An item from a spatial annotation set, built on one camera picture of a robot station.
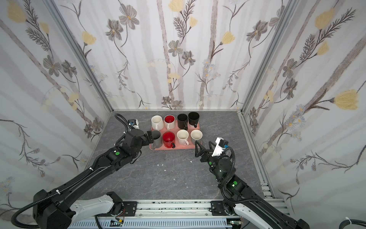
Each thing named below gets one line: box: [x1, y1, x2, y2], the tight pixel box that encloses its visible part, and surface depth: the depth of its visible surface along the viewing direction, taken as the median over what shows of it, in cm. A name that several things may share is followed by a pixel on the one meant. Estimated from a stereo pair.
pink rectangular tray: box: [149, 143, 196, 151], surface depth 98 cm
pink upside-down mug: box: [176, 129, 190, 146], surface depth 96 cm
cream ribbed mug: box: [151, 114, 164, 131], surface depth 106 cm
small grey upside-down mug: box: [190, 129, 204, 146], surface depth 97 cm
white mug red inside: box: [163, 114, 176, 131], surface depth 106 cm
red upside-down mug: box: [162, 131, 176, 149], surface depth 97 cm
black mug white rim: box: [177, 113, 189, 131], surface depth 107 cm
